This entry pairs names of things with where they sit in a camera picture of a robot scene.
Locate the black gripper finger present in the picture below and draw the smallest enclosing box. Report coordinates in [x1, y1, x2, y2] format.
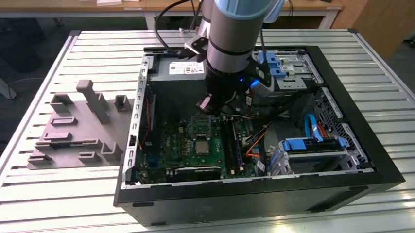
[196, 95, 217, 115]

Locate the silver CPU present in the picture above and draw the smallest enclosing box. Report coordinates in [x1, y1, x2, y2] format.
[195, 141, 211, 154]

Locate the CPU socket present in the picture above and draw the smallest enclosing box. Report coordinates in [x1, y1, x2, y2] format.
[193, 138, 213, 157]

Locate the grey power supply unit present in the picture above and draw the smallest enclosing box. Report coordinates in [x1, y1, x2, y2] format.
[147, 57, 211, 117]

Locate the metal socket cover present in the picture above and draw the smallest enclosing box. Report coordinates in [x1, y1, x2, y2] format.
[189, 115, 213, 139]

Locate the black RAM slot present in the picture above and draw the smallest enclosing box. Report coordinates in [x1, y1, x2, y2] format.
[220, 117, 236, 170]

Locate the blue drive carrier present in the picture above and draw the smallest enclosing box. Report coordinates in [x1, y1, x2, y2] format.
[259, 52, 285, 78]

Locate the silver drive cage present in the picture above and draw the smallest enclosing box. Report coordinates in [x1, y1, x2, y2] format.
[255, 52, 324, 105]

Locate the green motherboard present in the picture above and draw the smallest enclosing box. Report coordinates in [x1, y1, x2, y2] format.
[136, 106, 260, 184]

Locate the black graphics card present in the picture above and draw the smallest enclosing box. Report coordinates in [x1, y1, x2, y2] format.
[173, 166, 223, 182]

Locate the hard disk in blue carrier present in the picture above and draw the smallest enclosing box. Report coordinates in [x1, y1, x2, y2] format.
[281, 137, 347, 152]

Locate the grey parts rack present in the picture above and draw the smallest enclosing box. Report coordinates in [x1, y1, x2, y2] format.
[26, 79, 137, 170]

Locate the black PC case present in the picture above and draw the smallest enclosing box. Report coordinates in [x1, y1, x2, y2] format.
[112, 45, 407, 227]

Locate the small white box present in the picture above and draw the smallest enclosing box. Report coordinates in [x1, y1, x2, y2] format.
[96, 0, 124, 7]

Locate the wooden cabinet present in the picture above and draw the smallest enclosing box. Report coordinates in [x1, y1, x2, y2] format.
[332, 0, 415, 61]

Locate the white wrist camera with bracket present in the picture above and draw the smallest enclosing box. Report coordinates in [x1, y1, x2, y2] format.
[252, 72, 276, 98]

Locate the black cable bundle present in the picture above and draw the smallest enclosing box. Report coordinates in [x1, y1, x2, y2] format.
[261, 86, 320, 127]

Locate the thin orange wire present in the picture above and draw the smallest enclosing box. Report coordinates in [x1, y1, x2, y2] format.
[245, 126, 272, 160]

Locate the black cable with silver plug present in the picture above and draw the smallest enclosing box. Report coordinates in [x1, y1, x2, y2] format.
[177, 0, 204, 33]

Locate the blue flat data wire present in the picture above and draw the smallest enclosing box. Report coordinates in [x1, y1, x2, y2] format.
[304, 114, 324, 143]

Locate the thick black camera cable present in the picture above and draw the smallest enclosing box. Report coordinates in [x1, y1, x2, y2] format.
[153, 0, 195, 48]

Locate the silver disk bay bracket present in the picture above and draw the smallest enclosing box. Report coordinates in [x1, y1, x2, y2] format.
[268, 145, 373, 175]

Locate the wooden desk white frame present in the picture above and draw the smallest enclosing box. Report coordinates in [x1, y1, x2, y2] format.
[0, 0, 345, 30]

